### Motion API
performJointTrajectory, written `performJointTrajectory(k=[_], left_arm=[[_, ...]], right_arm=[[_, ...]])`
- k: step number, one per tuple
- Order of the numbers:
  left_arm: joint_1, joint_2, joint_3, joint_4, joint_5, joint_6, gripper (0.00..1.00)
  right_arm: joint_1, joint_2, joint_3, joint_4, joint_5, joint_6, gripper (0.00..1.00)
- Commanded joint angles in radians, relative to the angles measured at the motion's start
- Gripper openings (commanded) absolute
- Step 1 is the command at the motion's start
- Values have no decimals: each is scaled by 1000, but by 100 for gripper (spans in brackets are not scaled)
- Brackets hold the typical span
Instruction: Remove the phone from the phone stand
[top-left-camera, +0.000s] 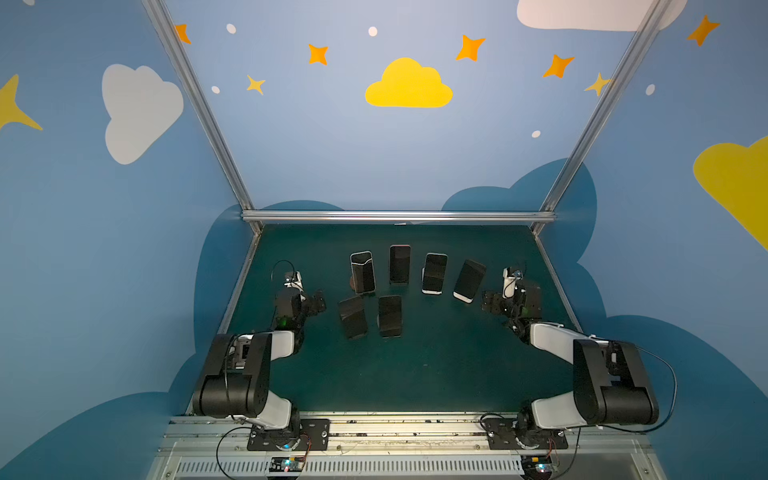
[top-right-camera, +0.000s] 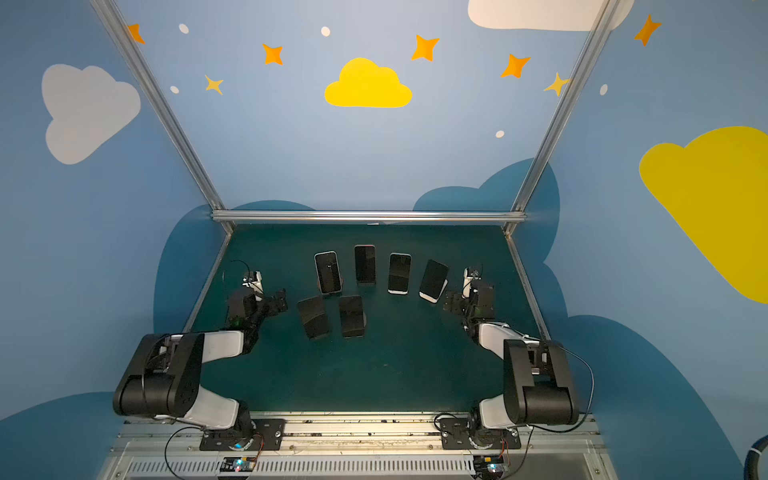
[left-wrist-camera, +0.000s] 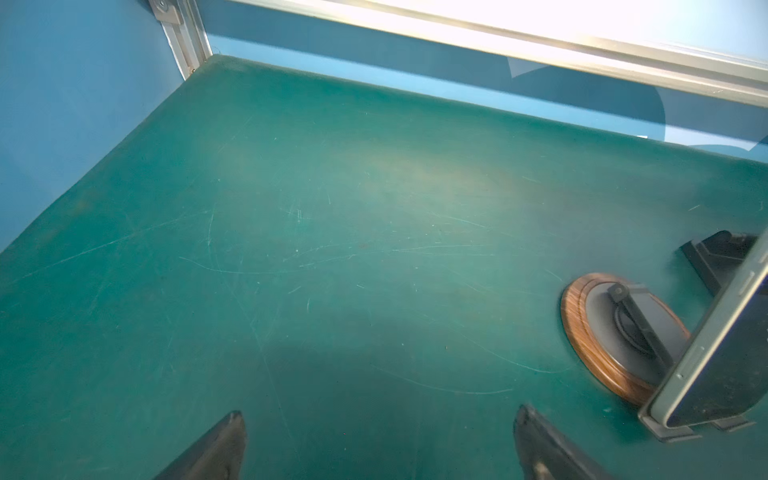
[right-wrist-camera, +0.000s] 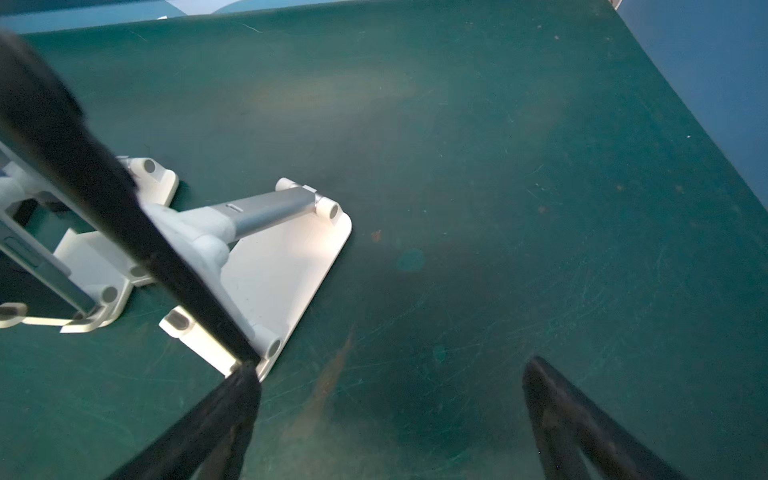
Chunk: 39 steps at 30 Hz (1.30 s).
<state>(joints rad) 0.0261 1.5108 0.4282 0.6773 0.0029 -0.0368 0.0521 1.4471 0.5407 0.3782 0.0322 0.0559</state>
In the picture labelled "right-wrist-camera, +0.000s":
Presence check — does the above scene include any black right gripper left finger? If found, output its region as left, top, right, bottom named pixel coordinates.
left=109, top=361, right=262, bottom=479

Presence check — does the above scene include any white folding phone stand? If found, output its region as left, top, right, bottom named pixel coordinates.
left=1, top=157, right=352, bottom=377

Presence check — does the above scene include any black phone stand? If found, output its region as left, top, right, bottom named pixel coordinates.
left=1, top=31, right=261, bottom=362

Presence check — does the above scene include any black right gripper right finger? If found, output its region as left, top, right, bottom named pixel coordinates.
left=522, top=356, right=684, bottom=479

